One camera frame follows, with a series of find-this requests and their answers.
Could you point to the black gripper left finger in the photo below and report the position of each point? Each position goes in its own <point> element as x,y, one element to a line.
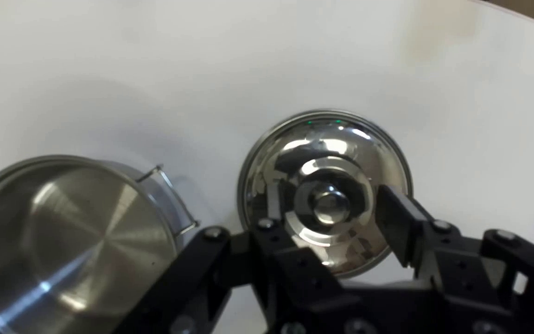
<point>291,289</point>

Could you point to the domed steel pot lid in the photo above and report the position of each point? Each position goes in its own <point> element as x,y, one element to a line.
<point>319,150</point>

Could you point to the small steel pot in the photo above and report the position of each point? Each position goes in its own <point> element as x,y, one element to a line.
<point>63,247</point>

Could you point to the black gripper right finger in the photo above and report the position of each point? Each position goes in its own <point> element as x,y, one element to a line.
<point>464,284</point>

